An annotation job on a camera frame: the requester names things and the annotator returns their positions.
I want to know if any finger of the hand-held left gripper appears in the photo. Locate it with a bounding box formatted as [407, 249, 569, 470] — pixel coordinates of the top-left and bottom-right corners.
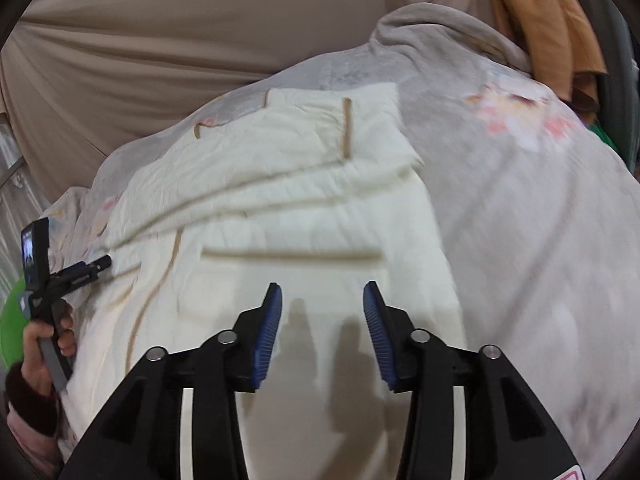
[50, 254, 114, 293]

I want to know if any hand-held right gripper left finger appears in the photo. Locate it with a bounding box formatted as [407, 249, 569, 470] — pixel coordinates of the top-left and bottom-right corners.
[60, 282, 284, 480]

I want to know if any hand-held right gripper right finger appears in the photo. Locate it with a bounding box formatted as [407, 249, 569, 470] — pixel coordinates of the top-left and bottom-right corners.
[362, 280, 588, 480]

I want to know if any cream quilted comforter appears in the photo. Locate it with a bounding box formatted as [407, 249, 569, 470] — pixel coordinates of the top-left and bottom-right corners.
[65, 85, 467, 480]

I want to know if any person's left forearm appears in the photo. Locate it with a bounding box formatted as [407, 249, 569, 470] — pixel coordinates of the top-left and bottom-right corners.
[4, 360, 67, 478]

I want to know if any person's left hand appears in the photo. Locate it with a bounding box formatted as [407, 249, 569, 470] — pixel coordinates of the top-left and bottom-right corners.
[20, 305, 79, 397]

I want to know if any silver satin curtain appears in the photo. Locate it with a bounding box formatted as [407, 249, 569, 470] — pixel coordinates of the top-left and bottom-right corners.
[0, 120, 67, 311]

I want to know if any green pillow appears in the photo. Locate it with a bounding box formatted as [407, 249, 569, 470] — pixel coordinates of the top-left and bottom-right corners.
[0, 277, 39, 372]

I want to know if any grey floral blanket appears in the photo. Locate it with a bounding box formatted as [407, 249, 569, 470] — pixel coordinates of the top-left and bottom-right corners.
[40, 2, 640, 480]

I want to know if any beige curtain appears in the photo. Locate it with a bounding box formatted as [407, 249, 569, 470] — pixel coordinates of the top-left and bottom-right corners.
[0, 0, 506, 201]

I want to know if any small green cloth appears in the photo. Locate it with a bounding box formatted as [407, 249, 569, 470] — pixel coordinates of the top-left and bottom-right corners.
[587, 122, 624, 157]

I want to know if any orange cloth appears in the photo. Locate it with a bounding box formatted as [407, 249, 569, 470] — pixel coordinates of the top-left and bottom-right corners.
[482, 0, 609, 126]

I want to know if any dark grey curved object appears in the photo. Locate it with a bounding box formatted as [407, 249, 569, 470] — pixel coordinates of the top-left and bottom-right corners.
[562, 0, 640, 181]

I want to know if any grey metal rail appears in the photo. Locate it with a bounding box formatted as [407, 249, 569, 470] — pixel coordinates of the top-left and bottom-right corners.
[0, 156, 26, 186]

